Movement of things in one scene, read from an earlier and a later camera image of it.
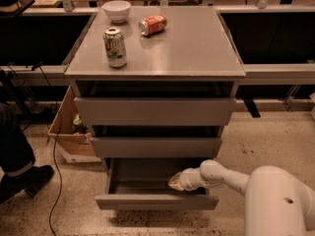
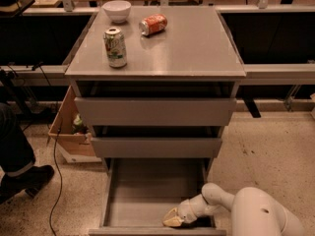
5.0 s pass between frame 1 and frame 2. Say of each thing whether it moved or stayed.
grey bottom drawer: moved
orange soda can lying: stayed
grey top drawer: stayed
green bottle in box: stayed
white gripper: moved
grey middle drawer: stayed
